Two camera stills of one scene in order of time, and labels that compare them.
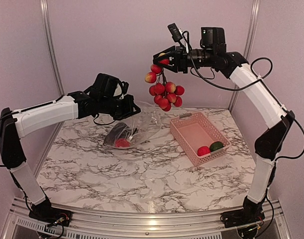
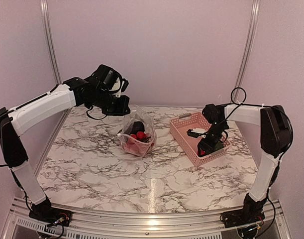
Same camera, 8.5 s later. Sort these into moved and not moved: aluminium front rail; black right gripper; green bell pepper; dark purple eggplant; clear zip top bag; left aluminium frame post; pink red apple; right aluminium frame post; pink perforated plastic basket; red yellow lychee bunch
Moved: red yellow lychee bunch; dark purple eggplant; black right gripper; clear zip top bag
Not moved: pink red apple; right aluminium frame post; green bell pepper; left aluminium frame post; pink perforated plastic basket; aluminium front rail
